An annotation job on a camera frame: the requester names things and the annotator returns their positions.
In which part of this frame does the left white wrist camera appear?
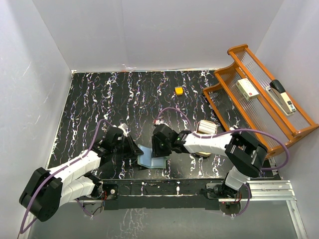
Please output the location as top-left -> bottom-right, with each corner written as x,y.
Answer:
118,123 -> 128,136

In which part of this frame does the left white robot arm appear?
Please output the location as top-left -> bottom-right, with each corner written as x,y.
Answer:
19,124 -> 143,222

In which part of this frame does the green card holder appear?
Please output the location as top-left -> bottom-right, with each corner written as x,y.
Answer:
137,144 -> 167,169

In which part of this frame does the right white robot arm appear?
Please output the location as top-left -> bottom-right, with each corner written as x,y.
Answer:
152,124 -> 268,198

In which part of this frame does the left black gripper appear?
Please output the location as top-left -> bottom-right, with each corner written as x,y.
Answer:
112,134 -> 144,159

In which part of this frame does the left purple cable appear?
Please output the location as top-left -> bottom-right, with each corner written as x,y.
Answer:
18,119 -> 118,235

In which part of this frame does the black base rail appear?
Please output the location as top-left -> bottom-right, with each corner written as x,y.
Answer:
82,178 -> 252,212

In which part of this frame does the yellow small block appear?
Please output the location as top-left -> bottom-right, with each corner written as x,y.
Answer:
174,87 -> 184,96

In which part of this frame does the wooden tray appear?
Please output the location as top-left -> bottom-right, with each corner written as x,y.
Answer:
195,152 -> 211,157

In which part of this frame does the wooden tiered shelf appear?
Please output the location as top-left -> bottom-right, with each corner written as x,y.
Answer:
203,44 -> 319,158

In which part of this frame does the purple cable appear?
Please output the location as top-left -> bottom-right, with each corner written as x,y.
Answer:
18,119 -> 118,235
156,107 -> 290,217

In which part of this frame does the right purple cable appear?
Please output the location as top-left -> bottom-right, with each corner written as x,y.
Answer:
156,107 -> 290,217

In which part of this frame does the white staple box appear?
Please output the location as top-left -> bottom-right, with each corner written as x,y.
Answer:
236,78 -> 259,100

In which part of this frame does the black beige stapler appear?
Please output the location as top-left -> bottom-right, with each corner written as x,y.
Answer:
266,79 -> 297,116

